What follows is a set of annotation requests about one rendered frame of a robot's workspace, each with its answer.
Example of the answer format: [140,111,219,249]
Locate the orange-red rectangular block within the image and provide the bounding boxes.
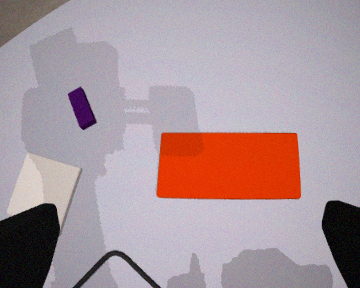
[156,133,301,200]

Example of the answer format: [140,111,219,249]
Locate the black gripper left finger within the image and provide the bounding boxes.
[0,203,60,288]

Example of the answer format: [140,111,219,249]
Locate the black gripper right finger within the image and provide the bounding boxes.
[321,201,360,288]

